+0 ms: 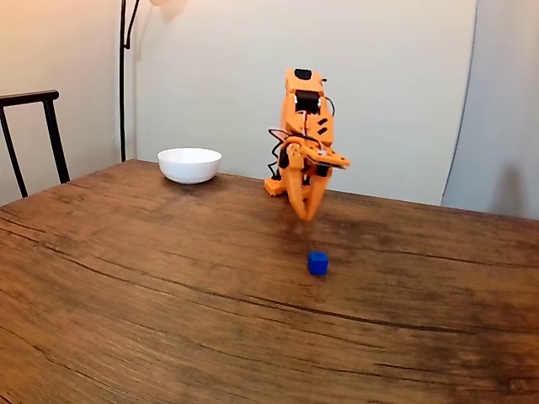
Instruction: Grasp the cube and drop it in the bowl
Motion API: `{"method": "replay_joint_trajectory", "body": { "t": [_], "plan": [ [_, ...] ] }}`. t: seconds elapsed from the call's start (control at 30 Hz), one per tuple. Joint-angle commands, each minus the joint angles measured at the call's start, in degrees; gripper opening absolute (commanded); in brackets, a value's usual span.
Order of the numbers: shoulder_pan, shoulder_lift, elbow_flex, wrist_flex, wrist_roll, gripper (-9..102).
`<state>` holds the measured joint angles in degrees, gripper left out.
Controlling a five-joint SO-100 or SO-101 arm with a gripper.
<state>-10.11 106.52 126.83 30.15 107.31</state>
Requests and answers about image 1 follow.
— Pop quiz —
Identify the blue cube with X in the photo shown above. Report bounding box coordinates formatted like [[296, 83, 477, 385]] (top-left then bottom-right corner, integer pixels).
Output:
[[307, 251, 329, 276]]

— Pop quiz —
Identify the white bowl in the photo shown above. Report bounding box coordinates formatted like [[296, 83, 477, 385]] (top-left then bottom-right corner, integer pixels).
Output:
[[157, 146, 223, 185]]

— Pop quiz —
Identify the white backdrop sheet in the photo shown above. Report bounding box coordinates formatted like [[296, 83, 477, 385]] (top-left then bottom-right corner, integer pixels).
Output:
[[133, 0, 479, 207]]

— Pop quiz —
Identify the black floor lamp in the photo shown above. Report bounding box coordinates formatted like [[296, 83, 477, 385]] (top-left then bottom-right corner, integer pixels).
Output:
[[119, 0, 189, 163]]

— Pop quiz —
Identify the black chair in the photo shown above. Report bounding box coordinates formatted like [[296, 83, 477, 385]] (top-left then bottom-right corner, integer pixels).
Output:
[[0, 89, 72, 199]]

